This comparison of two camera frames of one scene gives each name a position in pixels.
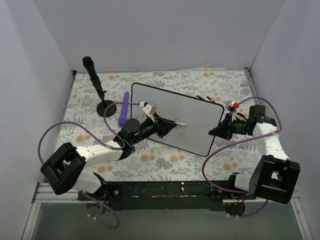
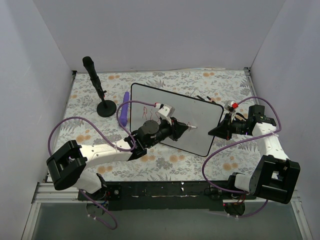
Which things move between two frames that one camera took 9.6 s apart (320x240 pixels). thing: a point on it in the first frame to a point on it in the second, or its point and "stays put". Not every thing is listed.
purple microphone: [123, 117] stays put
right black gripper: [229, 126] stays put
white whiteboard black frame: [199, 116] stays put
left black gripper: [158, 126] to [173, 128]
